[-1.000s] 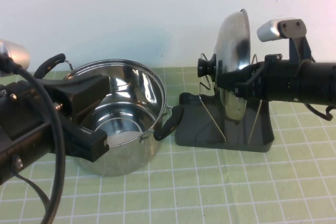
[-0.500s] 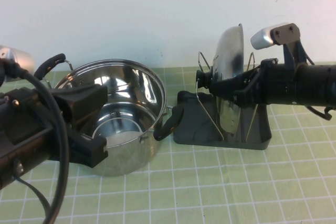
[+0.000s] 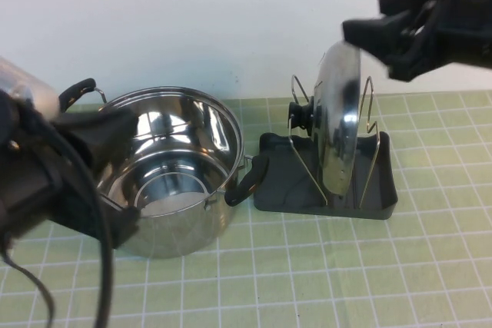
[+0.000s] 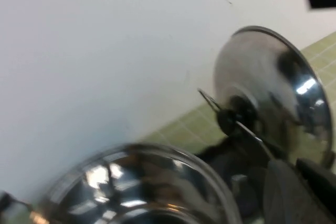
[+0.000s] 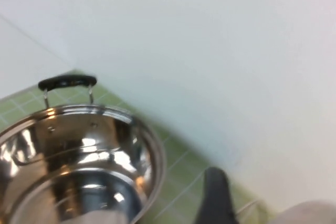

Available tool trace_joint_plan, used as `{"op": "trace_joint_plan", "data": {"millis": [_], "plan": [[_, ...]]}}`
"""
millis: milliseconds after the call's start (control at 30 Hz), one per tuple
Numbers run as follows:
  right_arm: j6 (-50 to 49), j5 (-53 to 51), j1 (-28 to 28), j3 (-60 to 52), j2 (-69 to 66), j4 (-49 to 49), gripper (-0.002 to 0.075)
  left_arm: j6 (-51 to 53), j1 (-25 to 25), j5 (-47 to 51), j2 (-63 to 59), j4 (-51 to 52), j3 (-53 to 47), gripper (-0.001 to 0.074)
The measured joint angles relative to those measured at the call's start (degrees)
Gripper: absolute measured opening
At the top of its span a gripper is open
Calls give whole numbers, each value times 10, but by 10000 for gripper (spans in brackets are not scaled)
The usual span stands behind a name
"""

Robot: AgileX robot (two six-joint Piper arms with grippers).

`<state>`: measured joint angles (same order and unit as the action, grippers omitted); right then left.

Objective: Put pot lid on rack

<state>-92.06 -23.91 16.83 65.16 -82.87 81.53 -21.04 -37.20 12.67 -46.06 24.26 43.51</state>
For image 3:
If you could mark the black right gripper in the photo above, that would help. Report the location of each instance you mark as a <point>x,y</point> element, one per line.
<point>453,32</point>

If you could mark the steel pot lid black knob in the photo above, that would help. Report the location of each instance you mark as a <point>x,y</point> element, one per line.
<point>338,120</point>

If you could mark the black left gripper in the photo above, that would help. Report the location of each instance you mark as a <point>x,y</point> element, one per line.
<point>34,174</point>

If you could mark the green grid table mat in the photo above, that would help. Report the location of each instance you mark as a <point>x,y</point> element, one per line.
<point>269,285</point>

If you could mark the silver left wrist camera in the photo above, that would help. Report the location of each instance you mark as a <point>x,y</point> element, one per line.
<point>27,86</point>

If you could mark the dark grey plastic drip tray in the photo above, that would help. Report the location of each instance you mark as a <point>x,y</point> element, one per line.
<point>282,187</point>

